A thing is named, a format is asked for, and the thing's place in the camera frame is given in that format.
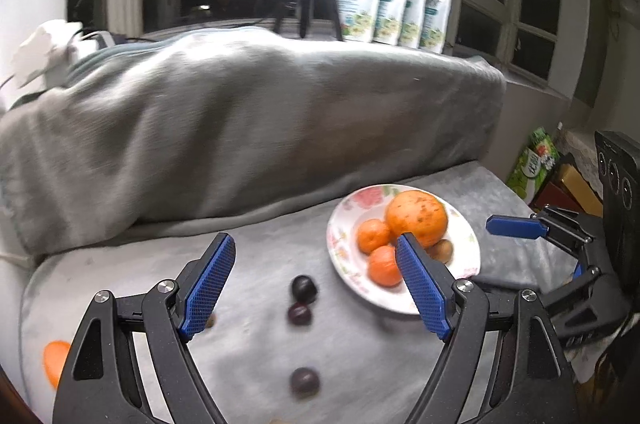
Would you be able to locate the grey fleece blanket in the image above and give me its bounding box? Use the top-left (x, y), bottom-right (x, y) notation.
top-left (0, 26), bottom-right (548, 424)

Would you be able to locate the green carton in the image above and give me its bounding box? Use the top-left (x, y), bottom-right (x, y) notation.
top-left (507, 126), bottom-right (561, 201)

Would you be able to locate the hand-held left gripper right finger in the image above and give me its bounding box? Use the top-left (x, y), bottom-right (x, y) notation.
top-left (395, 232), bottom-right (581, 424)

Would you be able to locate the white floral plate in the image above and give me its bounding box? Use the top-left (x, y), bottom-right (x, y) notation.
top-left (326, 184), bottom-right (482, 316)

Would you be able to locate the small mandarin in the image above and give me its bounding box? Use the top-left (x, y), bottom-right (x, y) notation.
top-left (368, 245), bottom-right (403, 287)
top-left (356, 218), bottom-right (392, 255)

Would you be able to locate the brown cardboard box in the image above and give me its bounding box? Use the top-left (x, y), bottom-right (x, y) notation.
top-left (556, 164), bottom-right (604, 217)

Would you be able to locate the dark purple plum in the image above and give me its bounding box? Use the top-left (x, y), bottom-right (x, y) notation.
top-left (286, 302), bottom-right (314, 327)
top-left (291, 275), bottom-right (319, 305)
top-left (289, 367), bottom-right (321, 400)

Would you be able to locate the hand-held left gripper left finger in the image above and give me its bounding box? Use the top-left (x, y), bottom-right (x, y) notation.
top-left (52, 232), bottom-right (237, 424)

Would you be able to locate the dark red box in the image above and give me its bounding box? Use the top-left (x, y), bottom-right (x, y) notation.
top-left (532, 181), bottom-right (583, 219)

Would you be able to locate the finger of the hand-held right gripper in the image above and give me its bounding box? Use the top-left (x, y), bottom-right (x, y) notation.
top-left (470, 264), bottom-right (628, 347)
top-left (486, 204), bottom-right (601, 262)

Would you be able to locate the large smooth orange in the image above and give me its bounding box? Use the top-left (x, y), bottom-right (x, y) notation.
top-left (42, 340), bottom-right (73, 390)

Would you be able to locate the large rough-skinned orange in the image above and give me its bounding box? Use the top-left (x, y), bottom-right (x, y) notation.
top-left (386, 189), bottom-right (448, 249)

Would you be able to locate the white power strip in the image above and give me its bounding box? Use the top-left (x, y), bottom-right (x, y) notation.
top-left (10, 20), bottom-right (83, 92)

